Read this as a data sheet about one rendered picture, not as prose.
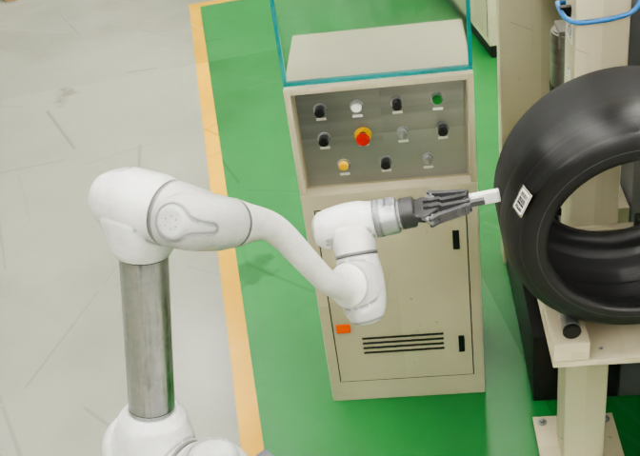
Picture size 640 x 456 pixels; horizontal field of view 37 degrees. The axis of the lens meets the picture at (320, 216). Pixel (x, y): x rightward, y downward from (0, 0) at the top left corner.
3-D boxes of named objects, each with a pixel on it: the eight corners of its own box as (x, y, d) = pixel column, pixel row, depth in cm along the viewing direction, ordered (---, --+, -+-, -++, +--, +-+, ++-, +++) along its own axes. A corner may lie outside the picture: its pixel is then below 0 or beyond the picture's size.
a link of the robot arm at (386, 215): (371, 192, 227) (395, 188, 226) (380, 223, 232) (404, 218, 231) (371, 214, 220) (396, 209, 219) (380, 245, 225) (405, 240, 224)
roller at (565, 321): (545, 239, 258) (560, 243, 258) (538, 251, 260) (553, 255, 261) (567, 324, 229) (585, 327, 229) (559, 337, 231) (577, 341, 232)
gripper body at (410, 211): (396, 211, 219) (435, 204, 218) (395, 191, 226) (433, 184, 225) (403, 237, 223) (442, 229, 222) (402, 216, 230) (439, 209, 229)
